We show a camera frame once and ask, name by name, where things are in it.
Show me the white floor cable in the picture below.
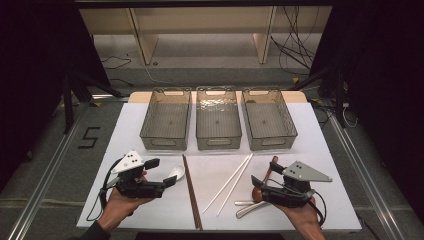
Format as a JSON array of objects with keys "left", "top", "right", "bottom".
[
  {"left": 341, "top": 105, "right": 360, "bottom": 129},
  {"left": 128, "top": 53, "right": 174, "bottom": 86}
]

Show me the aluminium floor rail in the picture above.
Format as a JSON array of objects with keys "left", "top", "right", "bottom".
[
  {"left": 328, "top": 109, "right": 406, "bottom": 240},
  {"left": 6, "top": 109, "right": 84, "bottom": 240}
]

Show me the hand-held gripper cable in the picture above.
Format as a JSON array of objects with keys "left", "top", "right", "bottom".
[
  {"left": 308, "top": 189, "right": 329, "bottom": 228},
  {"left": 85, "top": 159, "right": 123, "bottom": 223}
]

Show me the black tripod stand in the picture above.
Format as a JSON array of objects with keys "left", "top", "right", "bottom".
[
  {"left": 61, "top": 71, "right": 124, "bottom": 134},
  {"left": 289, "top": 63, "right": 348, "bottom": 129}
]

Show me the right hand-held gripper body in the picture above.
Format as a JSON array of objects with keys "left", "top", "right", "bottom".
[{"left": 259, "top": 160, "right": 334, "bottom": 209}]

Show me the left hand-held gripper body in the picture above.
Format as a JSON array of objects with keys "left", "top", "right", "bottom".
[{"left": 105, "top": 149, "right": 167, "bottom": 200}]

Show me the black curtain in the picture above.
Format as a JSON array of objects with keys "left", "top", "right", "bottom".
[
  {"left": 0, "top": 0, "right": 111, "bottom": 191},
  {"left": 309, "top": 0, "right": 424, "bottom": 214}
]

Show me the person's left hand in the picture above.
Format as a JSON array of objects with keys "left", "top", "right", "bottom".
[{"left": 103, "top": 187, "right": 155, "bottom": 222}]

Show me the black floor cable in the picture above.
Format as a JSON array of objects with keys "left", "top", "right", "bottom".
[{"left": 101, "top": 54, "right": 133, "bottom": 70}]

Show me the light wooden desk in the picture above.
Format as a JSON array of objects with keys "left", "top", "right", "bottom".
[{"left": 79, "top": 6, "right": 333, "bottom": 66}]

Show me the person's right hand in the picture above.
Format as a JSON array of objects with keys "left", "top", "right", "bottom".
[{"left": 275, "top": 196, "right": 323, "bottom": 232}]

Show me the bundle of black cables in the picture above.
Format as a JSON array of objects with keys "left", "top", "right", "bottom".
[{"left": 269, "top": 6, "right": 321, "bottom": 76}]

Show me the white table sheet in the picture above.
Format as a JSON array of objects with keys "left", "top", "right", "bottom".
[{"left": 76, "top": 101, "right": 363, "bottom": 233}]

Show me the smoky clear plastic bin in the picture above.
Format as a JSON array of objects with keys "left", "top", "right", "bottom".
[
  {"left": 195, "top": 85, "right": 243, "bottom": 151},
  {"left": 240, "top": 86, "right": 299, "bottom": 152},
  {"left": 139, "top": 86, "right": 193, "bottom": 152}
]

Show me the right hand-held gripper cable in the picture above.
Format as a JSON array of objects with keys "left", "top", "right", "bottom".
[{"left": 308, "top": 189, "right": 329, "bottom": 228}]

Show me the left hand-held gripper cable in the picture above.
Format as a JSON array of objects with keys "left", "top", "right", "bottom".
[{"left": 85, "top": 159, "right": 123, "bottom": 223}]

